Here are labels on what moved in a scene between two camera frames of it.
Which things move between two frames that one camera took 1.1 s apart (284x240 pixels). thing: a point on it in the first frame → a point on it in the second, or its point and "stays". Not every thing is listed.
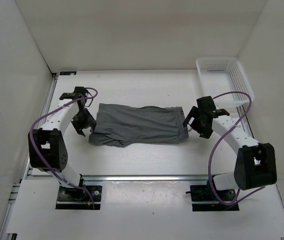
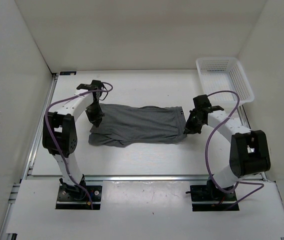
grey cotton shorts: x=119 y=125 stays
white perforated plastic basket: x=221 y=75 stays
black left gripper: x=90 y=120 → x=96 y=119
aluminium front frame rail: x=142 y=178 stays
